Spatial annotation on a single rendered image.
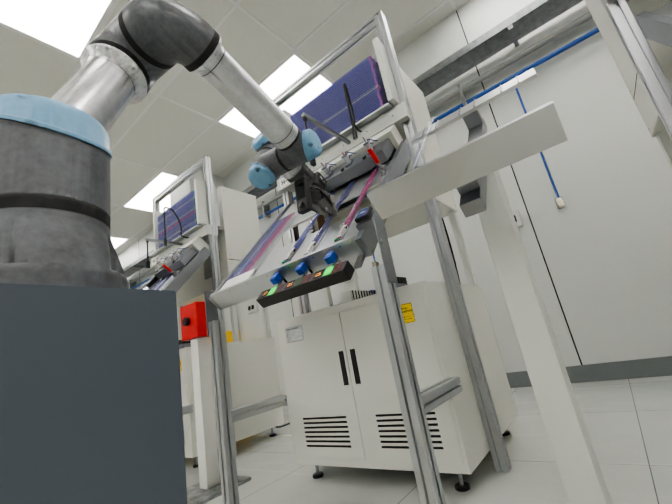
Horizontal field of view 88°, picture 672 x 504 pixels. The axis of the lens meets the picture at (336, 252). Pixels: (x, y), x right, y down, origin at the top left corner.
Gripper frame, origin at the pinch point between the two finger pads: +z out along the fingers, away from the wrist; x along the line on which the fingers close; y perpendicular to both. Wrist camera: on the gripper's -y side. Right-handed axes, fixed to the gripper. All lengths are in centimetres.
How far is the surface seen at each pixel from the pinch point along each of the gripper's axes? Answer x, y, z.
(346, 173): 0.9, 27.5, 3.0
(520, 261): -53, -35, 7
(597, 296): -60, 54, 174
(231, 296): 37.4, -26.0, -4.6
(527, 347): -50, -50, 16
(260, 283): 20.8, -25.9, -5.2
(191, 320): 83, -21, 5
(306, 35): 63, 232, -20
